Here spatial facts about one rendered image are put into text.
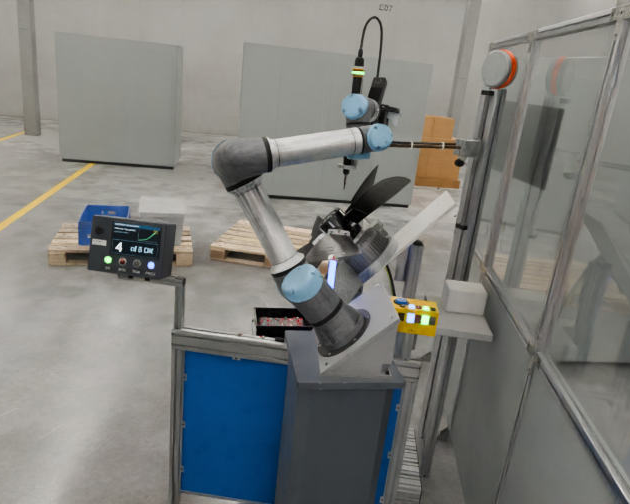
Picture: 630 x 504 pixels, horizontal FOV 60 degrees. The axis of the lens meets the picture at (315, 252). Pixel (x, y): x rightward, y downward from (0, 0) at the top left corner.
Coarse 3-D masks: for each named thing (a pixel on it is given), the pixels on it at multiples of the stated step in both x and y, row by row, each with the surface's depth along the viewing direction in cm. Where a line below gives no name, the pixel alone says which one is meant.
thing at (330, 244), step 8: (320, 240) 212; (328, 240) 211; (336, 240) 210; (344, 240) 211; (352, 240) 213; (312, 248) 208; (320, 248) 206; (328, 248) 204; (336, 248) 203; (344, 248) 203; (352, 248) 202; (312, 256) 202; (320, 256) 200; (328, 256) 198; (336, 256) 197; (344, 256) 195
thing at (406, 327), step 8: (392, 296) 192; (408, 304) 186; (416, 304) 187; (424, 304) 188; (432, 304) 189; (408, 312) 183; (416, 312) 183; (424, 312) 183; (432, 312) 182; (400, 328) 185; (408, 328) 185; (416, 328) 185; (424, 328) 184; (432, 328) 184
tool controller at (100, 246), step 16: (96, 224) 185; (112, 224) 185; (128, 224) 184; (144, 224) 184; (160, 224) 184; (96, 240) 185; (128, 240) 184; (144, 240) 184; (160, 240) 184; (96, 256) 186; (112, 256) 185; (128, 256) 185; (144, 256) 184; (160, 256) 184; (112, 272) 186; (128, 272) 185; (144, 272) 185; (160, 272) 184
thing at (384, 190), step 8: (400, 176) 209; (376, 184) 204; (384, 184) 208; (392, 184) 212; (400, 184) 215; (368, 192) 210; (376, 192) 213; (384, 192) 215; (392, 192) 218; (360, 200) 214; (368, 200) 217; (376, 200) 219; (384, 200) 220; (360, 208) 220; (368, 208) 222; (376, 208) 223
